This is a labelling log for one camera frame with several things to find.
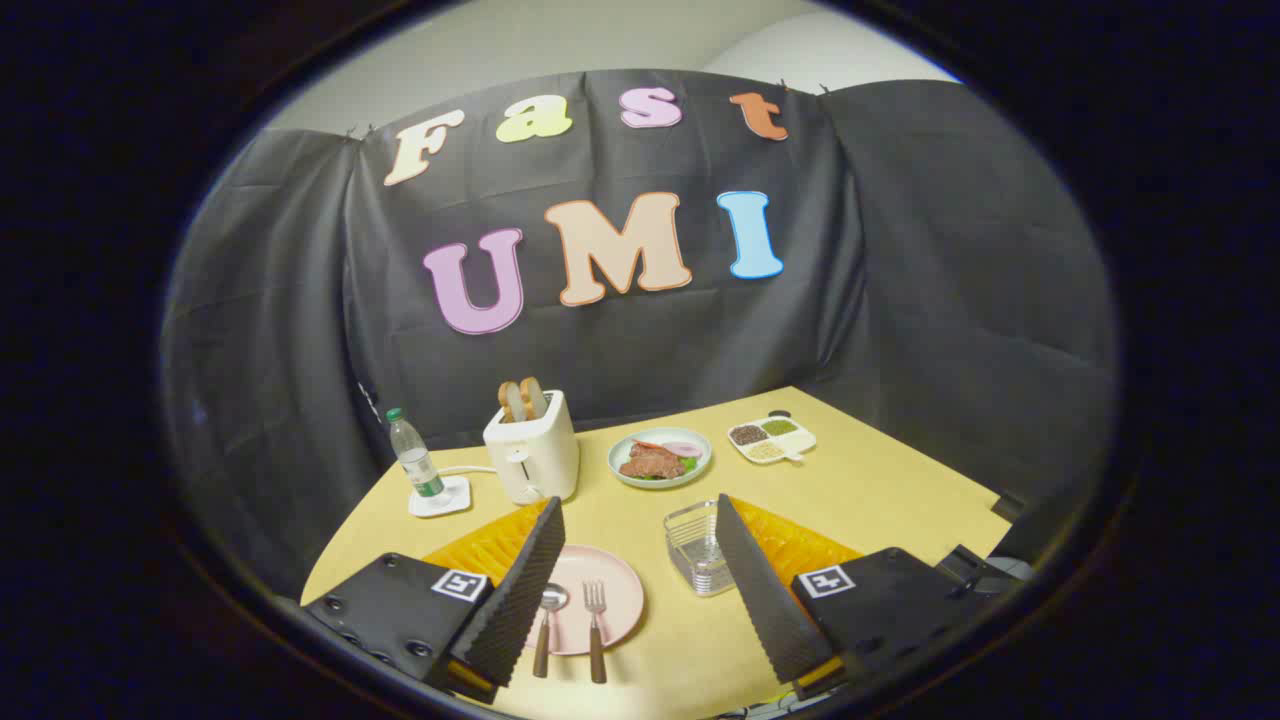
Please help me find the metal wire cutlery basket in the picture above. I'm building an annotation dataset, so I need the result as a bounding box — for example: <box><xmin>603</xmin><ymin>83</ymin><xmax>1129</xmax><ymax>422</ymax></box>
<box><xmin>663</xmin><ymin>500</ymin><xmax>738</xmax><ymax>598</ymax></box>

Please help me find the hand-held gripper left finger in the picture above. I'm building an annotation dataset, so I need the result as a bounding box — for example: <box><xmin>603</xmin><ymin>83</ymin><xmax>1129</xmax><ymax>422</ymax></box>
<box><xmin>300</xmin><ymin>497</ymin><xmax>567</xmax><ymax>706</ymax></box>

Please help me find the brown meat steak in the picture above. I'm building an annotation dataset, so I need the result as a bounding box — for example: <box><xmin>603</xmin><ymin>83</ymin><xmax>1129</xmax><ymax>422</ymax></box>
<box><xmin>618</xmin><ymin>443</ymin><xmax>689</xmax><ymax>480</ymax></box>

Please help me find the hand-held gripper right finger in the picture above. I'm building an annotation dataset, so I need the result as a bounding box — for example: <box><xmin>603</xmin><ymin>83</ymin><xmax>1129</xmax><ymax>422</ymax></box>
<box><xmin>716</xmin><ymin>493</ymin><xmax>1023</xmax><ymax>699</ymax></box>

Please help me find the wooden handled metal fork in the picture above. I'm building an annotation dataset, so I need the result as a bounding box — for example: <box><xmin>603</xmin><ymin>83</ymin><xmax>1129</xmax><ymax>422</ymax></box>
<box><xmin>583</xmin><ymin>579</ymin><xmax>609</xmax><ymax>685</ymax></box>

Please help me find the cream white toaster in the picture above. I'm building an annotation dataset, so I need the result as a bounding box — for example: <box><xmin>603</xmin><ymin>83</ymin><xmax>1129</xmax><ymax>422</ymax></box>
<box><xmin>483</xmin><ymin>390</ymin><xmax>581</xmax><ymax>506</ymax></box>

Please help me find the white square coaster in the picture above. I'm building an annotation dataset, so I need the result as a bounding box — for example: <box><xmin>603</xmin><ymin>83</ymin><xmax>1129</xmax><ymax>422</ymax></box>
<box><xmin>408</xmin><ymin>475</ymin><xmax>472</xmax><ymax>518</ymax></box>

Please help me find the white sectioned seasoning dish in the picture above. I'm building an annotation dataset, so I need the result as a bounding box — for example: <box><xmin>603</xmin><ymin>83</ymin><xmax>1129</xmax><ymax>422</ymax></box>
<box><xmin>727</xmin><ymin>415</ymin><xmax>818</xmax><ymax>466</ymax></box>

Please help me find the clear plastic water bottle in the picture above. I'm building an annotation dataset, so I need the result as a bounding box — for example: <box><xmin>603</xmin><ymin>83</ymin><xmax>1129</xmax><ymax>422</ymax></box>
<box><xmin>386</xmin><ymin>407</ymin><xmax>446</xmax><ymax>499</ymax></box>

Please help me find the wooden handled metal spoon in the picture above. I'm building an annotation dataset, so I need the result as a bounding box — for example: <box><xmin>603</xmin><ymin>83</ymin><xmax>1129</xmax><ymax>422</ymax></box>
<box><xmin>532</xmin><ymin>583</ymin><xmax>570</xmax><ymax>679</ymax></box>

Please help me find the pink round plate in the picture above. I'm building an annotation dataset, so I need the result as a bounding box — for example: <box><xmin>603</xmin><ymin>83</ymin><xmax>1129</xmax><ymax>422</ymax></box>
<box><xmin>525</xmin><ymin>544</ymin><xmax>646</xmax><ymax>657</ymax></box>

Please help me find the pale green plate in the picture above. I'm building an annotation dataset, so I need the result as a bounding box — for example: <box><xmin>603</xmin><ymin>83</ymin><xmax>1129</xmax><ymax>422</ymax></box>
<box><xmin>607</xmin><ymin>427</ymin><xmax>713</xmax><ymax>490</ymax></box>

